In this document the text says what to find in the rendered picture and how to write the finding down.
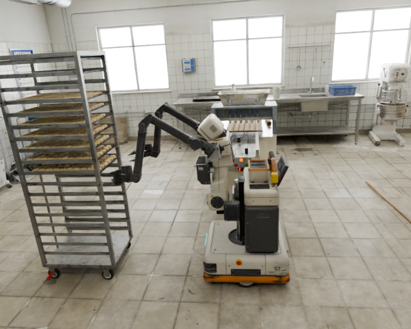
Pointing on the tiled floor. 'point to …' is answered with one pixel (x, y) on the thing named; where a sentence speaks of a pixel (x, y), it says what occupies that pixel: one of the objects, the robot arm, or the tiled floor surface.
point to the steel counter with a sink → (310, 100)
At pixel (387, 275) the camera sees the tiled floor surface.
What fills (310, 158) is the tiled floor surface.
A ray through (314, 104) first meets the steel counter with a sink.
